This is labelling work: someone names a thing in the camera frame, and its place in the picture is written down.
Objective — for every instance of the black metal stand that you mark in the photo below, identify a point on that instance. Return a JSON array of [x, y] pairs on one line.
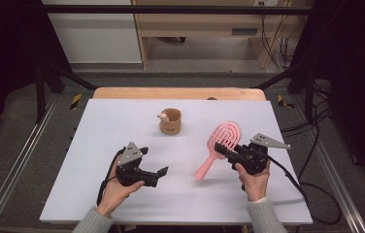
[[308, 93], [40, 97]]

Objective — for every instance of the white cabinet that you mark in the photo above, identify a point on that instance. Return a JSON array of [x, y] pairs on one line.
[[96, 39]]

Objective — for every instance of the light wooden desk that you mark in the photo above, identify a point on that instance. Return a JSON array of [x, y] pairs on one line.
[[196, 24]]

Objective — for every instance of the light wooden table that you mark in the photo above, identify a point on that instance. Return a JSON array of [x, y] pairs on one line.
[[177, 93]]

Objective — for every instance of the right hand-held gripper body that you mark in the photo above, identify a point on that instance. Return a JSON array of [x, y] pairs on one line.
[[255, 158]]

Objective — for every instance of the person's left hand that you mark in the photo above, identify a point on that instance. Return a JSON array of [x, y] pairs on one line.
[[114, 194]]

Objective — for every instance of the dark curtain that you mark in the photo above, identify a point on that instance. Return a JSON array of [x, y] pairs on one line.
[[355, 64], [6, 48]]

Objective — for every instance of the black horizontal bar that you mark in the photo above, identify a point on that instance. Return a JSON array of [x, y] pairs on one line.
[[171, 9]]

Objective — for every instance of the person's right hand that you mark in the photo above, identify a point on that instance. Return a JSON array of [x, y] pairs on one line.
[[256, 186]]

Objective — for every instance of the pink hairbrush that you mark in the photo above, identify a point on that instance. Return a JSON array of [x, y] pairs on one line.
[[204, 171]]

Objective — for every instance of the aluminium rail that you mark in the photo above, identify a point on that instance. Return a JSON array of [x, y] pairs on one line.
[[15, 165], [336, 174]]

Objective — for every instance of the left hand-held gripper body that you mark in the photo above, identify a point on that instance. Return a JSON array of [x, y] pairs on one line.
[[130, 155]]

